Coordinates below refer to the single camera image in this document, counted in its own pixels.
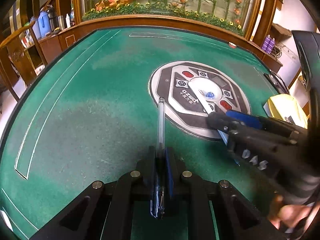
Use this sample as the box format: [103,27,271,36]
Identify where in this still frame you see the flower planter display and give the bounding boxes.
[81,0,261,37]

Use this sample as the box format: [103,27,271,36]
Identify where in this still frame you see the purple bottles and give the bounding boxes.
[261,35,276,54]

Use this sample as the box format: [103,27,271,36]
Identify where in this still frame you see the yellow storage box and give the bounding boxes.
[263,94,308,129]

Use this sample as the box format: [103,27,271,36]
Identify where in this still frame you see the wooden chair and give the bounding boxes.
[1,21,48,102]

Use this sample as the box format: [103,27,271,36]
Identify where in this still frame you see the round mahjong control panel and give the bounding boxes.
[149,61,251,141]

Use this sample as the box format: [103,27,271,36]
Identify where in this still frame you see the clear blue ballpoint pen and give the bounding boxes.
[151,98,167,219]

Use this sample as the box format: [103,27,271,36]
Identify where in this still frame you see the blue thermos jug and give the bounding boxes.
[37,11,52,38]

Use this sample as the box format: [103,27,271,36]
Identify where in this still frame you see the white blue pen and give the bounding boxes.
[187,82,241,165]

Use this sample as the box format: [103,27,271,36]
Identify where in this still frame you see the person right hand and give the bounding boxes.
[267,194,319,232]

